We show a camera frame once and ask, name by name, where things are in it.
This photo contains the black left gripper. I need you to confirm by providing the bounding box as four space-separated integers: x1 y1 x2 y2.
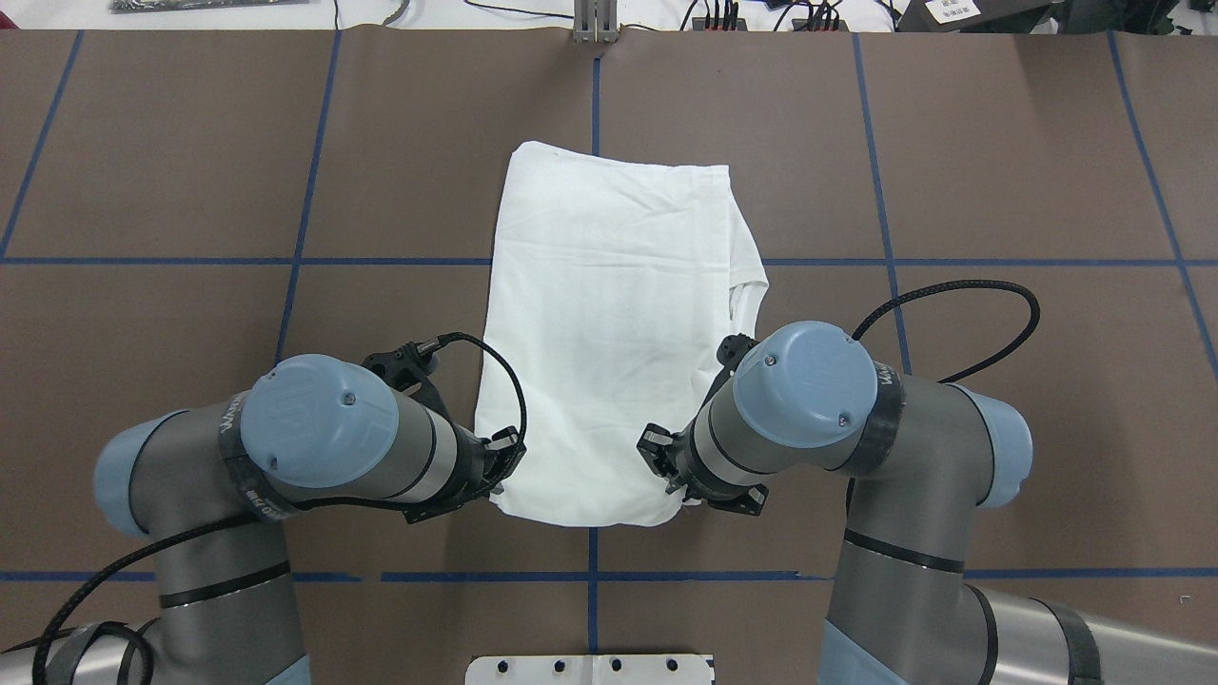
457 428 527 505

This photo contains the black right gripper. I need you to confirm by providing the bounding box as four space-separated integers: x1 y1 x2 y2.
637 423 769 517

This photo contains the white long-sleeve printed t-shirt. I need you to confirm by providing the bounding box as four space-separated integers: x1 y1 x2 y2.
475 143 767 528

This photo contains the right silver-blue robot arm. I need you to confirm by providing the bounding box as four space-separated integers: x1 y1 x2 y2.
637 321 1216 684

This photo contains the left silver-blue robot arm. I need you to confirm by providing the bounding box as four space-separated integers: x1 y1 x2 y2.
2 340 527 684

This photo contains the upper black-orange connector block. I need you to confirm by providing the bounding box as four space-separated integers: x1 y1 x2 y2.
681 1 747 30

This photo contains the black-orange connector block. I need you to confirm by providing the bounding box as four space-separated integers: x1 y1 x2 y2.
681 1 747 30
769 1 849 33

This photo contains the lower black-orange connector block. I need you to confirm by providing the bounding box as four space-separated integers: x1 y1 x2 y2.
769 1 849 33

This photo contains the black laptop computer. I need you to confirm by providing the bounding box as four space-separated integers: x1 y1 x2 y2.
895 1 1071 34

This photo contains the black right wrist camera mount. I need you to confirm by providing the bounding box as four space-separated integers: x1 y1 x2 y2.
702 333 758 406

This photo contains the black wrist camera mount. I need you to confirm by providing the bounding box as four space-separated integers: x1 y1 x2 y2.
702 333 758 406
361 338 451 418

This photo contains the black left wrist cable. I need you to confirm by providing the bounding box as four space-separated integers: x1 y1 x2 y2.
33 332 529 685

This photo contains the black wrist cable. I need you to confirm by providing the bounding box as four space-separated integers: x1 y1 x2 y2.
850 279 1043 385
33 332 529 685

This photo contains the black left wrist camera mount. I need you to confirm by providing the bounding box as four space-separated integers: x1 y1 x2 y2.
361 338 451 418

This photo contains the white central pedestal column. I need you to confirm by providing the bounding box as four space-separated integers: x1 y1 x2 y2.
464 655 717 684

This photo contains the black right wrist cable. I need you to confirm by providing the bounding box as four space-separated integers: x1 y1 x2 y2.
850 279 1043 385

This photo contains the aluminium frame post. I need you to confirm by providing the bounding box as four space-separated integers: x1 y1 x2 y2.
572 0 620 45

